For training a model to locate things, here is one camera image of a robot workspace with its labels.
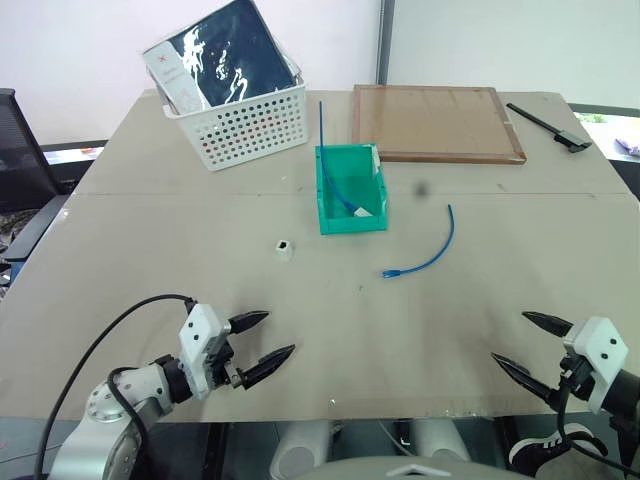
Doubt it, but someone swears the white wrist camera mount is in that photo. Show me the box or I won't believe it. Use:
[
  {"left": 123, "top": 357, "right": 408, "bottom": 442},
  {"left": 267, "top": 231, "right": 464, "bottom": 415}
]
[
  {"left": 177, "top": 302, "right": 232, "bottom": 401},
  {"left": 561, "top": 315, "right": 629, "bottom": 414}
]

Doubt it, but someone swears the black and white shoe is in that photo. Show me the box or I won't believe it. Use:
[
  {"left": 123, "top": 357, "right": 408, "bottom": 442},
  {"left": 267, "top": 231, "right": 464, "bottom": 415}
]
[{"left": 508, "top": 423, "right": 600, "bottom": 479}]

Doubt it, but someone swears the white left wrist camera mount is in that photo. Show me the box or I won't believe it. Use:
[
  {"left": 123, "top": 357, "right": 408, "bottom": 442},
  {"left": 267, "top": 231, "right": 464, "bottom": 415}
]
[{"left": 177, "top": 302, "right": 232, "bottom": 401}]

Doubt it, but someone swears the green plastic bin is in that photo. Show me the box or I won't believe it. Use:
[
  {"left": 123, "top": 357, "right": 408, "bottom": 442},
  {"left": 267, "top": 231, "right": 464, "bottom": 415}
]
[{"left": 313, "top": 142, "right": 390, "bottom": 237}]

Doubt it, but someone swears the wooden framed board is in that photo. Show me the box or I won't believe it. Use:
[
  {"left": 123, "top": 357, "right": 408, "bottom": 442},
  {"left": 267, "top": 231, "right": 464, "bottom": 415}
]
[{"left": 350, "top": 84, "right": 528, "bottom": 166}]

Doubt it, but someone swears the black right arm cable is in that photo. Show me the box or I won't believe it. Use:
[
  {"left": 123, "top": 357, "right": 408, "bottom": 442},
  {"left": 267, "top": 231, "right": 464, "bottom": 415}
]
[{"left": 554, "top": 372, "right": 640, "bottom": 476}]

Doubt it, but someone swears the dark blue packaged cloth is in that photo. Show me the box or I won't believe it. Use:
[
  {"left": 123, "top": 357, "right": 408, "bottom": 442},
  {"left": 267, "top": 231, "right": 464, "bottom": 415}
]
[{"left": 141, "top": 0, "right": 304, "bottom": 114}]

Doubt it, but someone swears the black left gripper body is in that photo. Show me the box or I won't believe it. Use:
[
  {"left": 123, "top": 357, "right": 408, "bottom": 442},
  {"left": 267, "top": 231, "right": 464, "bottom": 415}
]
[{"left": 206, "top": 321, "right": 250, "bottom": 392}]

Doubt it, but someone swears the grey robot torso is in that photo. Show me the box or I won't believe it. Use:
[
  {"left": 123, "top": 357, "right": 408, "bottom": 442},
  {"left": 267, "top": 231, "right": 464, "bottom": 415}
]
[{"left": 298, "top": 454, "right": 512, "bottom": 480}]

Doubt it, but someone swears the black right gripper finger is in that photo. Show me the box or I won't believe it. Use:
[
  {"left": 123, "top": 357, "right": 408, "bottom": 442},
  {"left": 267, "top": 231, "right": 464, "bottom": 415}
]
[
  {"left": 490, "top": 351, "right": 560, "bottom": 407},
  {"left": 521, "top": 310, "right": 575, "bottom": 338}
]

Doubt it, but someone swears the dark window frame post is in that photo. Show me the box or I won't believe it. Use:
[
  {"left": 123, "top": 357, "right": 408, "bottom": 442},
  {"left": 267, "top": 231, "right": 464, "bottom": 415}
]
[{"left": 374, "top": 0, "right": 397, "bottom": 87}]

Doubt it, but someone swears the white perforated plastic basket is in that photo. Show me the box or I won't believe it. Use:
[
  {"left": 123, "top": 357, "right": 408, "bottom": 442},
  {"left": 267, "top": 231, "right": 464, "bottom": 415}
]
[{"left": 161, "top": 82, "right": 308, "bottom": 173}]

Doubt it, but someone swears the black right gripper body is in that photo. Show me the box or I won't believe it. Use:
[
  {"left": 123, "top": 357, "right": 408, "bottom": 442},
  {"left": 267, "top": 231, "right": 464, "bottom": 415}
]
[{"left": 558, "top": 352, "right": 599, "bottom": 401}]

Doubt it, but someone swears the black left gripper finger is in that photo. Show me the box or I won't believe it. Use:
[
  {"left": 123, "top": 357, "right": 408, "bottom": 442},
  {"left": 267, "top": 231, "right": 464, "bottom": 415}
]
[
  {"left": 239, "top": 343, "right": 297, "bottom": 391},
  {"left": 228, "top": 310, "right": 271, "bottom": 336}
]

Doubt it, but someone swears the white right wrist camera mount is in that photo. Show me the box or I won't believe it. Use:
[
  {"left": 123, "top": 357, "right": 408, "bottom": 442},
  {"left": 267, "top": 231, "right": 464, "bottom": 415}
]
[{"left": 561, "top": 315, "right": 629, "bottom": 414}]

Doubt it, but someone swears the silver rounded robot leg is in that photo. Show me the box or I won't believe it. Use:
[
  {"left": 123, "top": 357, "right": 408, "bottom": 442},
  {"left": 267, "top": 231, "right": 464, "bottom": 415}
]
[
  {"left": 408, "top": 418, "right": 472, "bottom": 464},
  {"left": 269, "top": 419, "right": 332, "bottom": 480}
]

